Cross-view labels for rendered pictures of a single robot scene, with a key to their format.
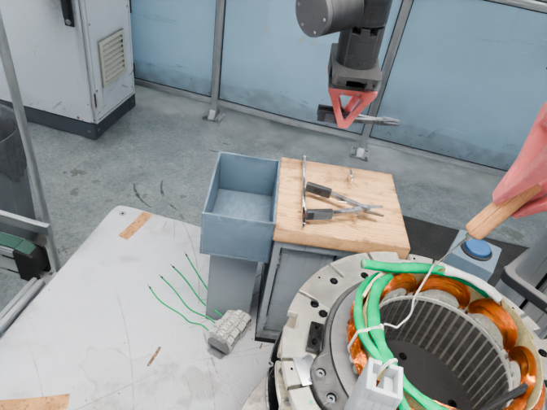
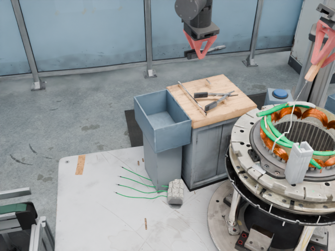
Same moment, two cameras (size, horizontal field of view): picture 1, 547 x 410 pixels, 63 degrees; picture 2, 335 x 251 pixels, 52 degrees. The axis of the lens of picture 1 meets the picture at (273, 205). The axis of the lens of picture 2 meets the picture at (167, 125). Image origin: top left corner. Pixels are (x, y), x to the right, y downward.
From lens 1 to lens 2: 0.36 m
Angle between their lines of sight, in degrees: 15
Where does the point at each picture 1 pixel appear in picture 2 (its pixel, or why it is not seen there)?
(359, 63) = (205, 24)
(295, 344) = (248, 161)
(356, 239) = (232, 111)
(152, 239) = (96, 168)
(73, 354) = (102, 244)
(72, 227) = not seen: outside the picture
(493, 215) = (314, 69)
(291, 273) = (202, 144)
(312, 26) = (188, 15)
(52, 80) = not seen: outside the picture
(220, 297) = (164, 176)
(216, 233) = (163, 138)
